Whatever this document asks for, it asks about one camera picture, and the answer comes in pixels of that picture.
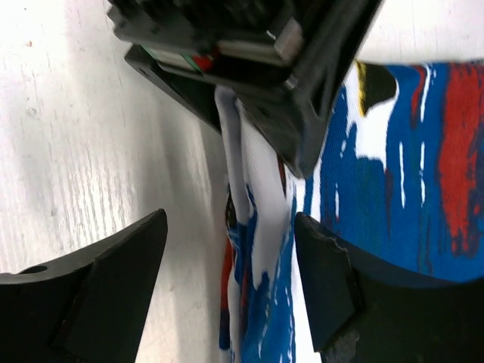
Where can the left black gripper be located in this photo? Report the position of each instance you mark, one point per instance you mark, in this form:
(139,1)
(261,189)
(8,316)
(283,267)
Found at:
(286,59)

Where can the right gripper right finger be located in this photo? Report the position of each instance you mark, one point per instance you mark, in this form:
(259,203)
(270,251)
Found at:
(363,309)

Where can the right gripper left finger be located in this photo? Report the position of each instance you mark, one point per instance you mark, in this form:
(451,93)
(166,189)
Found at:
(87,306)

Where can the blue white red patterned trousers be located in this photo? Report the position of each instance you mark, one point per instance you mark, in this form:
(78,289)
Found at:
(400,176)

